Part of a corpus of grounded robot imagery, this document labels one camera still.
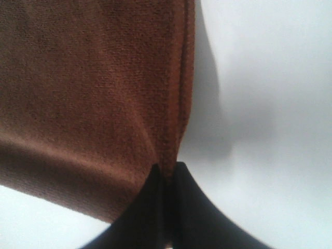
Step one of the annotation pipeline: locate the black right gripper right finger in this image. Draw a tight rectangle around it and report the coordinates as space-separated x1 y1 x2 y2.
172 162 269 249

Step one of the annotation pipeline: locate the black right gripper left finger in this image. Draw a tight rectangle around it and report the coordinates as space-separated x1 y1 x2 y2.
83 164 167 249

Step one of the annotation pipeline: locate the brown towel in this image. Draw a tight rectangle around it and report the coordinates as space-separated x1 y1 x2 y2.
1 1 195 222

